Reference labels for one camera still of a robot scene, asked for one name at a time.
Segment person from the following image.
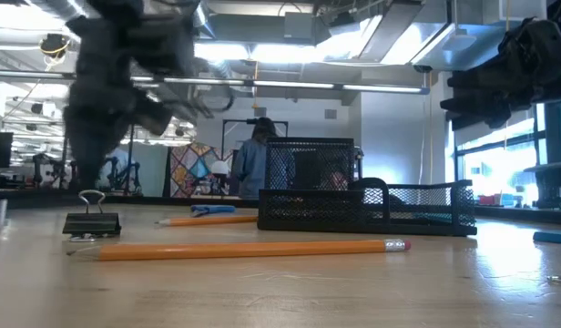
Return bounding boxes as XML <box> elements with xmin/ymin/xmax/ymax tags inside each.
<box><xmin>231</xmin><ymin>117</ymin><xmax>281</xmax><ymax>200</ymax></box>

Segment black upright pole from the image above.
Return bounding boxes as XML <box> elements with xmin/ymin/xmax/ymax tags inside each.
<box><xmin>542</xmin><ymin>102</ymin><xmax>561</xmax><ymax>165</ymax></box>

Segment long ceiling light strip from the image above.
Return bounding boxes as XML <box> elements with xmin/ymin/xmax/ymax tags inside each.
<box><xmin>129</xmin><ymin>75</ymin><xmax>431</xmax><ymax>96</ymax></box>

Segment black mesh desk organizer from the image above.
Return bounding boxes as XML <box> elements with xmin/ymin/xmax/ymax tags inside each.
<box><xmin>256</xmin><ymin>136</ymin><xmax>479</xmax><ymax>238</ymax></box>

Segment black background monitor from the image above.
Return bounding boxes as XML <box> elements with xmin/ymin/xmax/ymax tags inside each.
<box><xmin>0</xmin><ymin>131</ymin><xmax>14</xmax><ymax>169</ymax></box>

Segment black frame with top camera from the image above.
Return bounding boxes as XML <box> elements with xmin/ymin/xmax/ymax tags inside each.
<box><xmin>220</xmin><ymin>118</ymin><xmax>290</xmax><ymax>156</ymax></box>

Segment grey side desk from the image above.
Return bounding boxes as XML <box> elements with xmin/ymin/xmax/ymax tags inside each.
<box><xmin>524</xmin><ymin>162</ymin><xmax>561</xmax><ymax>211</ymax></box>

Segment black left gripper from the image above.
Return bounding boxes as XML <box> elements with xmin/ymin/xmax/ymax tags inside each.
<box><xmin>63</xmin><ymin>13</ymin><xmax>199</xmax><ymax>192</ymax></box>

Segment black binder clip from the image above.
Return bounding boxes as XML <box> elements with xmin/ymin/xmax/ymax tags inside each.
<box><xmin>61</xmin><ymin>189</ymin><xmax>123</xmax><ymax>242</ymax></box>

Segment grey ceiling duct box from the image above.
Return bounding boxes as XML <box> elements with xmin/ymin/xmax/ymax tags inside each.
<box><xmin>283</xmin><ymin>11</ymin><xmax>316</xmax><ymax>41</ymax></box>

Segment colourful patchwork quilt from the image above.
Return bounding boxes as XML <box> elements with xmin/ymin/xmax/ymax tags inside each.
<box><xmin>169</xmin><ymin>141</ymin><xmax>239</xmax><ymax>198</ymax></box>

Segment orange pencil with eraser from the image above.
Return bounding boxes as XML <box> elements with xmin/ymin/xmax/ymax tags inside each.
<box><xmin>65</xmin><ymin>238</ymin><xmax>413</xmax><ymax>262</ymax></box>
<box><xmin>154</xmin><ymin>214</ymin><xmax>260</xmax><ymax>228</ymax></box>

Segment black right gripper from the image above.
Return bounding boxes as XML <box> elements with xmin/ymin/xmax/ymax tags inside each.
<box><xmin>439</xmin><ymin>16</ymin><xmax>561</xmax><ymax>131</ymax></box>

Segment black table rail frame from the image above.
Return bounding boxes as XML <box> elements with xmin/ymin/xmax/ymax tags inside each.
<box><xmin>0</xmin><ymin>189</ymin><xmax>561</xmax><ymax>225</ymax></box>

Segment black ceiling device yellow cable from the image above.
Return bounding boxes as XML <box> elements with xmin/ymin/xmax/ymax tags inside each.
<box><xmin>38</xmin><ymin>34</ymin><xmax>72</xmax><ymax>60</ymax></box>

